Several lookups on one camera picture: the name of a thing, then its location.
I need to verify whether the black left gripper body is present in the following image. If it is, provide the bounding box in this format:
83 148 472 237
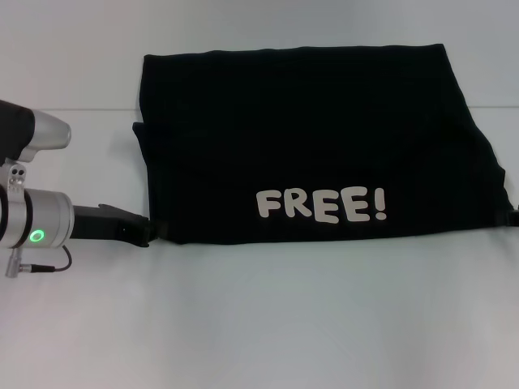
71 203 150 249

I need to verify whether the black shirt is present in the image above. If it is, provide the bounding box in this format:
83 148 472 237
131 42 513 247

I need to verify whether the left gripper cable with plugs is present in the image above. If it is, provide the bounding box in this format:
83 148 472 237
3 244 73 279

